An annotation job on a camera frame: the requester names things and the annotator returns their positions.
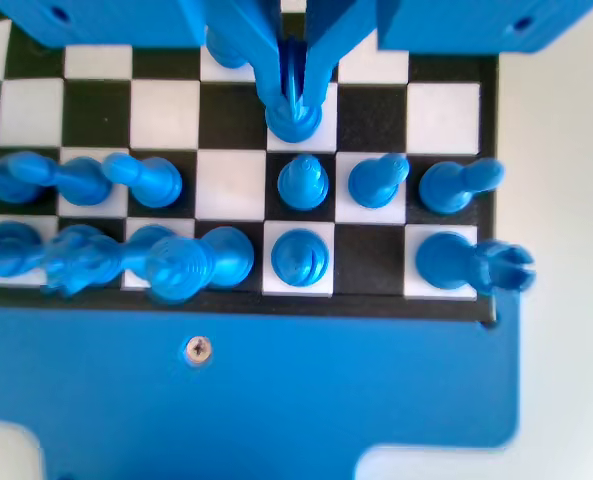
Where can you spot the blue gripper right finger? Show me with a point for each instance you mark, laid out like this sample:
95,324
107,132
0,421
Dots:
326,45

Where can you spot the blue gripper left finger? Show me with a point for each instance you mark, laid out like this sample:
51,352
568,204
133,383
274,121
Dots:
268,50

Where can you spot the blue chess pawn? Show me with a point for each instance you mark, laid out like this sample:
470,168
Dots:
373,182
303,185
83,182
6,192
221,57
446,190
153,182

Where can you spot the blue chess bishop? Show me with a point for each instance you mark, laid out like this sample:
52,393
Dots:
6,262
298,257

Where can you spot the blue chess king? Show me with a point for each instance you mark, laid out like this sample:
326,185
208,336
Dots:
226,257

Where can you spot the blue chess rook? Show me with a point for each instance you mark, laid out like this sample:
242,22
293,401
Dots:
446,260

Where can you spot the blue chess queen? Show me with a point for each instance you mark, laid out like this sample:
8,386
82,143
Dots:
91,265

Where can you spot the row of blue chess pieces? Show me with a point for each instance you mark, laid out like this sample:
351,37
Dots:
276,400

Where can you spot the black and white chessboard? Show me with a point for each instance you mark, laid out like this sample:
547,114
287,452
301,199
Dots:
371,115

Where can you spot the metal screw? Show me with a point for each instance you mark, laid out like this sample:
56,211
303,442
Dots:
198,349

